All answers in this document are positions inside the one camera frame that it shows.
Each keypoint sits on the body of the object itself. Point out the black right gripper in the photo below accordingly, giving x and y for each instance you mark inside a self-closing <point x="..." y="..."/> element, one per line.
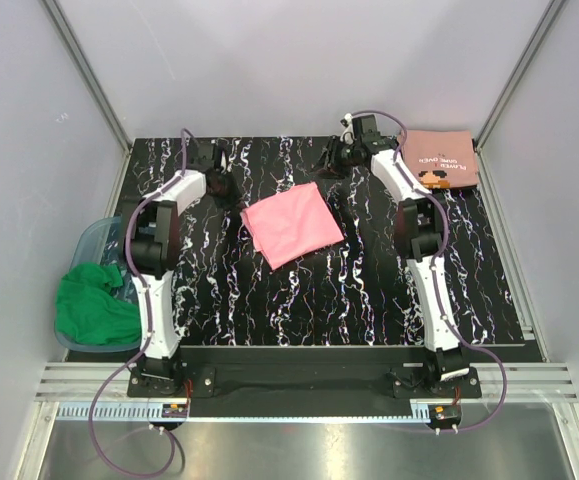
<point x="322" y="167"/>

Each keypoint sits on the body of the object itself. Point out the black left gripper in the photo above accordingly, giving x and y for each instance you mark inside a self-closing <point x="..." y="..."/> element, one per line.
<point x="233" y="201"/>

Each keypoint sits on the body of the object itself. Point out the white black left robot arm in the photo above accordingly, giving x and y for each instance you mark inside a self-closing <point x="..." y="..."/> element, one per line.
<point x="151" y="245"/>

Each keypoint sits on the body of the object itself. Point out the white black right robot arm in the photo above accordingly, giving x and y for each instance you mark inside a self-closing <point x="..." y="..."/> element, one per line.
<point x="421" y="237"/>

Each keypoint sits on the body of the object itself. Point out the folded dusty pink printed t-shirt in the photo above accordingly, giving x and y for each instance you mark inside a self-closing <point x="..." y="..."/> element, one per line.
<point x="440" y="159"/>

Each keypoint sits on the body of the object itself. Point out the teal plastic bin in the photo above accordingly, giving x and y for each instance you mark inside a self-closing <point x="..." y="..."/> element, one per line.
<point x="100" y="243"/>

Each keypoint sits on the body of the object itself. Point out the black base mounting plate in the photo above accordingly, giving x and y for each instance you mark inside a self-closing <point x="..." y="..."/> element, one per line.
<point x="315" y="377"/>

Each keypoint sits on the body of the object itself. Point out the green t-shirt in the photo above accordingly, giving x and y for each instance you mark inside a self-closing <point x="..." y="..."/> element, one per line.
<point x="88" y="313"/>

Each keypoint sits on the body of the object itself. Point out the left aluminium frame post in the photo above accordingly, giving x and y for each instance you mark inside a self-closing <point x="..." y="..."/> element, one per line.
<point x="76" y="52"/>

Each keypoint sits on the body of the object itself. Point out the aluminium frame post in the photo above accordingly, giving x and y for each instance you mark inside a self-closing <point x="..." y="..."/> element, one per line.
<point x="76" y="52"/>
<point x="549" y="17"/>

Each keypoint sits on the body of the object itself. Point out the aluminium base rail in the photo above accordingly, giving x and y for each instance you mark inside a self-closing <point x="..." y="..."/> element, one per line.
<point x="526" y="382"/>

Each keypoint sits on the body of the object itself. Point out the white slotted cable duct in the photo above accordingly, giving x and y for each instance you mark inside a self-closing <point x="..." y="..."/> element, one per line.
<point x="159" y="412"/>

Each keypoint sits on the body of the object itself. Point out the right aluminium frame post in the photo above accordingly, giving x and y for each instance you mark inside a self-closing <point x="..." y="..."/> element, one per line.
<point x="549" y="17"/>

